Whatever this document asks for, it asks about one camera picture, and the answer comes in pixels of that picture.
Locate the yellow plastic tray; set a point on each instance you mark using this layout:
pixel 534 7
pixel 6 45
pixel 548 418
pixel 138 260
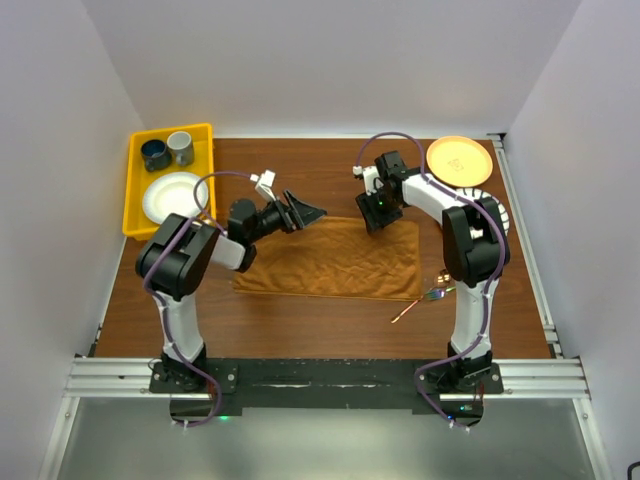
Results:
pixel 135 223

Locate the dark blue mug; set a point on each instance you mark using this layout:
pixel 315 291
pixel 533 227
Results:
pixel 156 155

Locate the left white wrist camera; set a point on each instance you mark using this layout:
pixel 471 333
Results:
pixel 263 185

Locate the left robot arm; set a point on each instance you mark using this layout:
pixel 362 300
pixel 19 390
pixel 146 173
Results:
pixel 173 263

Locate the brown cloth napkin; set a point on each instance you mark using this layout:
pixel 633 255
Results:
pixel 336 257

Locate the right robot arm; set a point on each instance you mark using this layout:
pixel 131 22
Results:
pixel 475 251

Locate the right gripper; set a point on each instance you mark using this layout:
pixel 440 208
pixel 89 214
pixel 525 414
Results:
pixel 373 218

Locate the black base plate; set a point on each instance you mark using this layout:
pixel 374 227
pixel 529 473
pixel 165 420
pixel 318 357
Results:
pixel 372 384

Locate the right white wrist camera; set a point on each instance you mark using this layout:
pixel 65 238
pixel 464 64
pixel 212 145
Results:
pixel 368 175

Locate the iridescent fork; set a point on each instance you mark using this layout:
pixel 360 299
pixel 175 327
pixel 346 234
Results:
pixel 438 293

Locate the grey mug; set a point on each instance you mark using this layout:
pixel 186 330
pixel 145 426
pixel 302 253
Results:
pixel 180 143

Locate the white bowl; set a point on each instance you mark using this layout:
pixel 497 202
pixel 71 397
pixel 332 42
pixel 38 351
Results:
pixel 171 193

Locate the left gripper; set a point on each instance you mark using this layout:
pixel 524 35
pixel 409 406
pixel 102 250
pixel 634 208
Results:
pixel 296 215

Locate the rose gold spoon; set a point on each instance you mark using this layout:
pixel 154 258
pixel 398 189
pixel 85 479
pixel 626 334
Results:
pixel 442 279

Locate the black striped white plate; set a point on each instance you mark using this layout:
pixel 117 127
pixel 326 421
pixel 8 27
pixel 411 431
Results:
pixel 477 194

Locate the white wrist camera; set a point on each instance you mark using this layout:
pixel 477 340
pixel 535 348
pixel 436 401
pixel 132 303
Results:
pixel 368 175
pixel 263 185

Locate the yellow plate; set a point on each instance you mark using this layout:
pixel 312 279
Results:
pixel 459 161

